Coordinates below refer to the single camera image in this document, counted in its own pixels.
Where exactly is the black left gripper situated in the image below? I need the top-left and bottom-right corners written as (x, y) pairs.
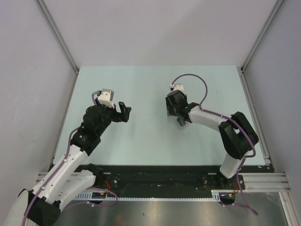
top-left (95, 97), bottom-right (131, 136)

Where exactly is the clear elbow fitting with grey nut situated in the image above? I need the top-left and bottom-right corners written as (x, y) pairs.
top-left (176, 117), bottom-right (189, 130)

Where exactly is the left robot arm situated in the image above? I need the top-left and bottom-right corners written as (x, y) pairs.
top-left (21, 102), bottom-right (132, 226)

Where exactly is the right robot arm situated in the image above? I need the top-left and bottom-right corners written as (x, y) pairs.
top-left (166, 90), bottom-right (259, 189)

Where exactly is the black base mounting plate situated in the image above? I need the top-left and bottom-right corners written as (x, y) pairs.
top-left (77, 164), bottom-right (275, 205)

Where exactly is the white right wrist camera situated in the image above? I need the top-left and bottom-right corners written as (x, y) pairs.
top-left (169, 83), bottom-right (184, 93)

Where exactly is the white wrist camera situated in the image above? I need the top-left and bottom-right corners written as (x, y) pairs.
top-left (169, 83), bottom-right (184, 93)
top-left (97, 89), bottom-right (115, 109)

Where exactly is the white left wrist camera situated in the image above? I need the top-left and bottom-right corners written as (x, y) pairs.
top-left (97, 89), bottom-right (115, 109)

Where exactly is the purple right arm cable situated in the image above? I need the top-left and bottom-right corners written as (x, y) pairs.
top-left (170, 73), bottom-right (257, 158)

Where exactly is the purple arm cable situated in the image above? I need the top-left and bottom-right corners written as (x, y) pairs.
top-left (170, 73), bottom-right (257, 158)
top-left (23, 90), bottom-right (118, 226)

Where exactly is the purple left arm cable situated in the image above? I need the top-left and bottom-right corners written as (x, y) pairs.
top-left (23, 90), bottom-right (118, 226)

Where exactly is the right aluminium frame post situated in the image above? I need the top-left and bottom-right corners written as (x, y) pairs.
top-left (242, 0), bottom-right (286, 71)

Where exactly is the aluminium frame post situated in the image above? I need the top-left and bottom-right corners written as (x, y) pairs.
top-left (35, 0), bottom-right (79, 73)
top-left (242, 0), bottom-right (286, 71)

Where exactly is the white slotted cable duct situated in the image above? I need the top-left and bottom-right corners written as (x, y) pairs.
top-left (74, 189), bottom-right (236, 202)

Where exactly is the left aluminium frame post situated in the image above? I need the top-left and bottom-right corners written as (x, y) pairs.
top-left (35, 0), bottom-right (79, 73)

